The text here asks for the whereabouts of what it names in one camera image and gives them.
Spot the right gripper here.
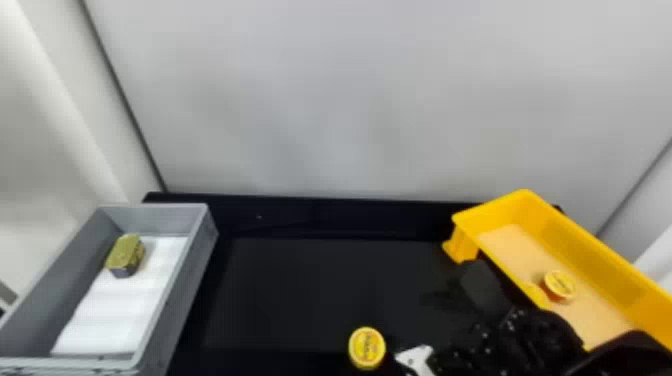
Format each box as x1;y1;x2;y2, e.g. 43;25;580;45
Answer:
393;313;506;376

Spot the yellow tray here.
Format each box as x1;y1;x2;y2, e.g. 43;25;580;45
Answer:
441;188;672;352

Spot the white slab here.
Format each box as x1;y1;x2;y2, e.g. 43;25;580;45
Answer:
50;235;189;360

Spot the grey crate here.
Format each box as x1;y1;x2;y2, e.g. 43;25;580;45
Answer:
0;202;220;376

